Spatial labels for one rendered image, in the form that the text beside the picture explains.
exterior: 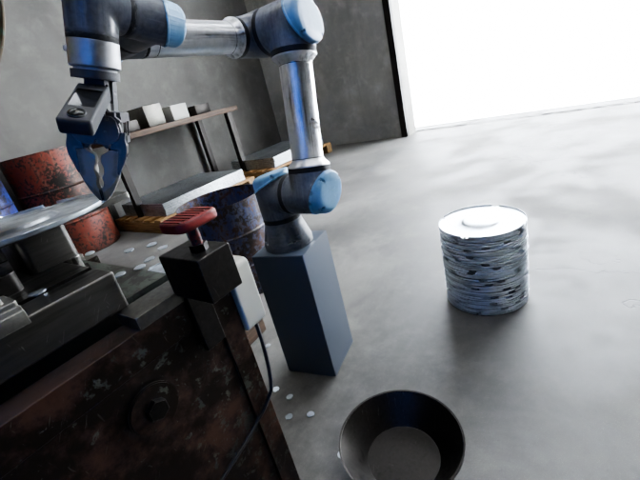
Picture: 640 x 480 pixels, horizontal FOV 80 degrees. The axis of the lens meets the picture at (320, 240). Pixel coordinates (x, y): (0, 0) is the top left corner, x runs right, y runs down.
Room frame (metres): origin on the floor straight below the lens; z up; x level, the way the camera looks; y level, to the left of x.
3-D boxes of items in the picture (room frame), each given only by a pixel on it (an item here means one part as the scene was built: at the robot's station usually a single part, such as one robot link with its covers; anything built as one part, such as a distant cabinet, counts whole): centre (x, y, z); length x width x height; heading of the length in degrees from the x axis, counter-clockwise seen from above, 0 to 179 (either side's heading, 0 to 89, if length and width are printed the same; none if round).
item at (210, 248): (0.54, 0.19, 0.62); 0.10 x 0.06 x 0.20; 51
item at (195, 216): (0.53, 0.17, 0.72); 0.07 x 0.06 x 0.08; 141
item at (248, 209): (1.87, 0.43, 0.24); 0.42 x 0.42 x 0.48
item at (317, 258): (1.12, 0.09, 0.23); 0.18 x 0.18 x 0.45; 61
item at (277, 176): (1.12, 0.09, 0.62); 0.13 x 0.12 x 0.14; 50
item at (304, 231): (1.12, 0.09, 0.50); 0.15 x 0.15 x 0.10
